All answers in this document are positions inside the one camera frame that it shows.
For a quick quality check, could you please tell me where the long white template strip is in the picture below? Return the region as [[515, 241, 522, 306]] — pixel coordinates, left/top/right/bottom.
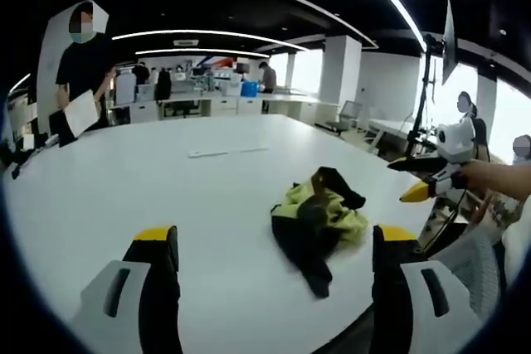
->
[[188, 148, 229, 159]]

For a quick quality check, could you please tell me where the black box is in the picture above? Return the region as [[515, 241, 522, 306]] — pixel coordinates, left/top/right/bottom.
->
[[48, 112, 79, 148]]

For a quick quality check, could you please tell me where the blue storage bin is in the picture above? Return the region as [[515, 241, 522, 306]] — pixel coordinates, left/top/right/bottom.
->
[[241, 81, 262, 99]]

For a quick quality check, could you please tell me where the black monitor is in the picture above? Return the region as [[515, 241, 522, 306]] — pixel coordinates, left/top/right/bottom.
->
[[441, 0, 460, 86]]

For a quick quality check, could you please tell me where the dark desk equipment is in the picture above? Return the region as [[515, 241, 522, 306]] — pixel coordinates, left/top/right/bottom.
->
[[0, 132, 47, 181]]

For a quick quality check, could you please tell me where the yellow-green and black garment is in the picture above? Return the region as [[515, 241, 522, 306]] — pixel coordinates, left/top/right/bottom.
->
[[270, 166, 369, 299]]

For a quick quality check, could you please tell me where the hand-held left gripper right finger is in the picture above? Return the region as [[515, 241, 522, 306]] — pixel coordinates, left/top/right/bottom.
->
[[371, 224, 479, 354]]

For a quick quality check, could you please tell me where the long white office desk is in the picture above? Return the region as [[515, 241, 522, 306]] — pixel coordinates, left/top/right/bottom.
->
[[108, 91, 333, 125]]

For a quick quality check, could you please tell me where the grey mesh chair back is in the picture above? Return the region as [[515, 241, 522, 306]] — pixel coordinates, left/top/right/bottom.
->
[[429, 224, 508, 324]]

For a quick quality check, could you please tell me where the grey office chair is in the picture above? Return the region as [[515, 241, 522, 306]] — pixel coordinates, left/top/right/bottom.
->
[[326, 99, 363, 137]]

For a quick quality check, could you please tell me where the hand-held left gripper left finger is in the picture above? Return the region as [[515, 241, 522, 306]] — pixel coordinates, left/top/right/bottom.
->
[[71, 224, 182, 354]]

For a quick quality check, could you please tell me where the white paper sheet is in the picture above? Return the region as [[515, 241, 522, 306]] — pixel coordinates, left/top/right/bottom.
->
[[63, 89, 101, 138]]

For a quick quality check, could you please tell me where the white cabinet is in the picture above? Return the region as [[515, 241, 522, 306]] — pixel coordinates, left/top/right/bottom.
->
[[114, 73, 137, 106]]

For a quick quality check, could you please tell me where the black cable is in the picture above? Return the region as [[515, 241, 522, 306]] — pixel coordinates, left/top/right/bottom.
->
[[429, 187, 472, 250]]

